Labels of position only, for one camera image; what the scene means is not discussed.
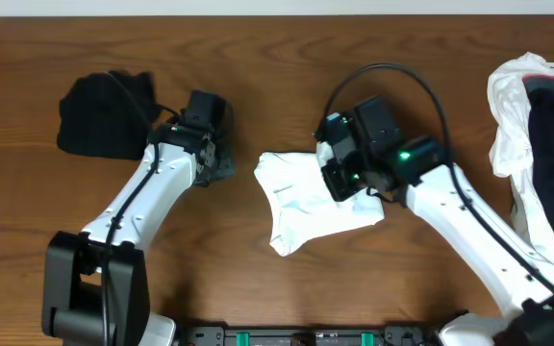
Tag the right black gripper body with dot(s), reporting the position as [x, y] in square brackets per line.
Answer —
[350, 176]

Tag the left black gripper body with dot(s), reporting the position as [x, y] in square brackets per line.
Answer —
[221, 160]

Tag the white robot print t-shirt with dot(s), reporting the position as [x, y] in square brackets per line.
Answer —
[301, 205]

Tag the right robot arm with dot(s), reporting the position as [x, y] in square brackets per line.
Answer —
[520, 282]

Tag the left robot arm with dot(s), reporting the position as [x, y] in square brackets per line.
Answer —
[95, 283]

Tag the folded black cloth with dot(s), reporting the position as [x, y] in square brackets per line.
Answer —
[108, 115]

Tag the plain white t-shirt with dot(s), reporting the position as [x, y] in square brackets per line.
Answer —
[511, 154]

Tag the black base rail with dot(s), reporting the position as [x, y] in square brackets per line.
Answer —
[390, 335]

